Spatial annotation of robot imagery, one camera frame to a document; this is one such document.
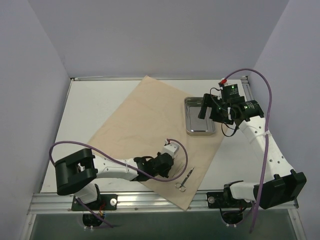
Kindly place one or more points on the aluminium back rail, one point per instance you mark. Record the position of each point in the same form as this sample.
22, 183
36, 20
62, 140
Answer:
139, 78

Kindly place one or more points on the steel surgical scissors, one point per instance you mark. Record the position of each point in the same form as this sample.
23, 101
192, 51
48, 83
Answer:
181, 185

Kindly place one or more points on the steel instrument tray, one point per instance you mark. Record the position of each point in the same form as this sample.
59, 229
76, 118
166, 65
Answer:
195, 126

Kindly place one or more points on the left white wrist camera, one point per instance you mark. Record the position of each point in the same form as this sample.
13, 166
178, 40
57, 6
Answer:
170, 147

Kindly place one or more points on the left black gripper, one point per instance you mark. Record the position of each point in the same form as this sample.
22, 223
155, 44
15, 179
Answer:
163, 164

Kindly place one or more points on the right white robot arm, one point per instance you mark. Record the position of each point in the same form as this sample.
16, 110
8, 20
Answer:
279, 182

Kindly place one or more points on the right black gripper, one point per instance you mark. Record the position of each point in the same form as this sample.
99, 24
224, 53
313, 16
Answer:
207, 105

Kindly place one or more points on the aluminium front rail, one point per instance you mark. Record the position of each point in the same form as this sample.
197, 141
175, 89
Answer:
127, 202

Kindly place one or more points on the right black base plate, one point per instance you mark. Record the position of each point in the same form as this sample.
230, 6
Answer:
216, 200

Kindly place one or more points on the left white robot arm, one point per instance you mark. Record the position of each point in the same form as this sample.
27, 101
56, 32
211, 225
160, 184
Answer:
75, 172

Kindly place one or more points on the beige wrapping cloth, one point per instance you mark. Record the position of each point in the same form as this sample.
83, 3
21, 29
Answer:
153, 112

